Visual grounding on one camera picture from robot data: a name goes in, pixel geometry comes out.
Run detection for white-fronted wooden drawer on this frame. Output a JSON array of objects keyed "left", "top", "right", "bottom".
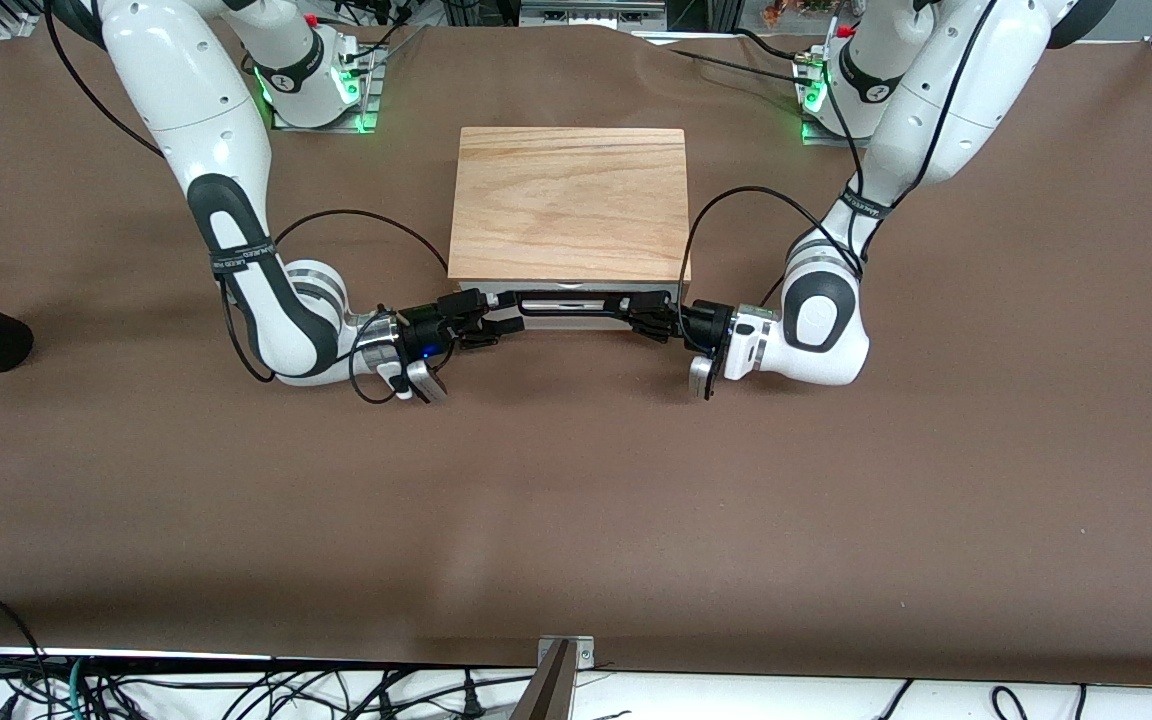
[{"left": 481, "top": 282, "right": 683, "bottom": 309}]

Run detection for black metal drawer handle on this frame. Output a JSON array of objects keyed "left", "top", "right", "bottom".
[{"left": 514, "top": 291, "right": 637, "bottom": 329}]

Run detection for light wooden drawer cabinet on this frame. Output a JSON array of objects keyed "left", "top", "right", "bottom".
[{"left": 447, "top": 127, "right": 693, "bottom": 332}]

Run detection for brown table cover sheet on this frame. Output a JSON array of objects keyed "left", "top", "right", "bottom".
[{"left": 0, "top": 15, "right": 1152, "bottom": 688}]

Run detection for grey metal background rack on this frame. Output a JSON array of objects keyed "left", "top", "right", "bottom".
[{"left": 519, "top": 0, "right": 669, "bottom": 31}]

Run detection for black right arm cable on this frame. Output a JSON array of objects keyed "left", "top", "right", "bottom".
[{"left": 41, "top": 0, "right": 450, "bottom": 406}]

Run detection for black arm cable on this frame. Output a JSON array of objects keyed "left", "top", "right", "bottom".
[
  {"left": 678, "top": 0, "right": 1002, "bottom": 311},
  {"left": 41, "top": 0, "right": 450, "bottom": 406}
]

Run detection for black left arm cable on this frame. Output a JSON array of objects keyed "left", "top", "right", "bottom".
[{"left": 678, "top": 0, "right": 1002, "bottom": 311}]

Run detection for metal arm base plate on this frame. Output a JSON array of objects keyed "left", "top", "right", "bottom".
[
  {"left": 266, "top": 45, "right": 380, "bottom": 133},
  {"left": 801, "top": 60, "right": 906, "bottom": 150}
]

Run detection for black cable on cover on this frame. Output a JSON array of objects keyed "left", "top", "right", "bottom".
[{"left": 636, "top": 28, "right": 822, "bottom": 79}]

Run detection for black base connector cables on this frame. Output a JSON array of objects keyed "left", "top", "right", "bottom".
[{"left": 321, "top": 0, "right": 429, "bottom": 76}]

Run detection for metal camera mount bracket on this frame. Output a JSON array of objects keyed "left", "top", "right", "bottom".
[{"left": 511, "top": 635, "right": 597, "bottom": 720}]

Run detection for tangled black floor cables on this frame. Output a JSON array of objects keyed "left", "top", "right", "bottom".
[{"left": 86, "top": 662, "right": 537, "bottom": 720}]

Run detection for teal floor cable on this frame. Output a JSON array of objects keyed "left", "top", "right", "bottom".
[{"left": 61, "top": 655, "right": 93, "bottom": 720}]

